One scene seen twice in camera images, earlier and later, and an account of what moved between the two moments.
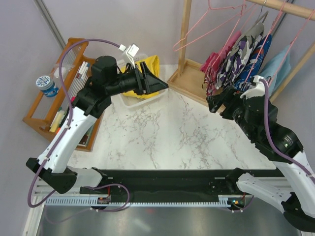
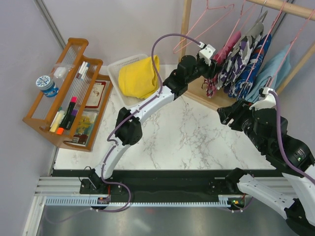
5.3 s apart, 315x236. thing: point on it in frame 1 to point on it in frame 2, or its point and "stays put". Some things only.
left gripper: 147,82 to 210,73
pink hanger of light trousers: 292,43 stays put
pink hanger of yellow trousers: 174,48 to 232,6
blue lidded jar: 48,87 stays put
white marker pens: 83,69 stays put
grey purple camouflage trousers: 239,53 stays put
